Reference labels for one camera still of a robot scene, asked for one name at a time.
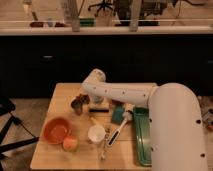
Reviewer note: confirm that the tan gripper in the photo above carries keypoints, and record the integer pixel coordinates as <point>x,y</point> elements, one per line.
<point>97,99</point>

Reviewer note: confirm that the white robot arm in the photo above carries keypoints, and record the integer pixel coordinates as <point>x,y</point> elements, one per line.
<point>176,130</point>

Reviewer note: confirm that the orange red bowl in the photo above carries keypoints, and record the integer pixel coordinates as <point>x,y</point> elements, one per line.
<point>56,130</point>

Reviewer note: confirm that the yellow banana piece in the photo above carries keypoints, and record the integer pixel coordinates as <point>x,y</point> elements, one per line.
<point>94,121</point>

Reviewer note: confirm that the teal green sponge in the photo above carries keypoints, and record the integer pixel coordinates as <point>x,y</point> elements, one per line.
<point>117,114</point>

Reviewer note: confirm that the metal fork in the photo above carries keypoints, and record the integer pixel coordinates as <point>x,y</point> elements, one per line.
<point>102,157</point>

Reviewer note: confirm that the white cup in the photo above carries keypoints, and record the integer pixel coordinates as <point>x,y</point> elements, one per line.
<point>96,133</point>

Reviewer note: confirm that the green tray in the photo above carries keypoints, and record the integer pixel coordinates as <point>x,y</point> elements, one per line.
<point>142,132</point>

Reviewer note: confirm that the peach apple fruit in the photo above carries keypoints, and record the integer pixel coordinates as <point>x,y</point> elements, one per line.
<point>70,143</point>

